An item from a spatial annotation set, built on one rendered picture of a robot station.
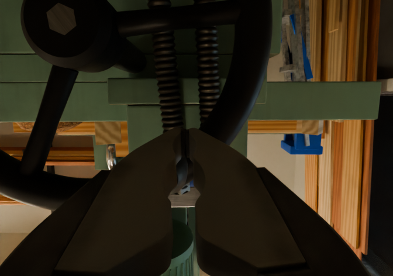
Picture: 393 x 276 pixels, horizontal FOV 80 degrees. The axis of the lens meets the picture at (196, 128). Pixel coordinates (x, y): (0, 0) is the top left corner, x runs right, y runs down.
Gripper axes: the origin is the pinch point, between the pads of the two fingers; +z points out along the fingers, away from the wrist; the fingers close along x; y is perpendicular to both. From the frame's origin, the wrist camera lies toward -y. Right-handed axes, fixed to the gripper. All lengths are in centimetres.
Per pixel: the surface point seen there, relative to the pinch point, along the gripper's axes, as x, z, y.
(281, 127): 20.7, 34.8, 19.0
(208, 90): 2.2, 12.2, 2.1
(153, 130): -3.9, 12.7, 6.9
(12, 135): -223, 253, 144
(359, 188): 110, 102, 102
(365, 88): 27.5, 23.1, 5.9
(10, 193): -13.5, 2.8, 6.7
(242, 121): 4.3, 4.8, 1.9
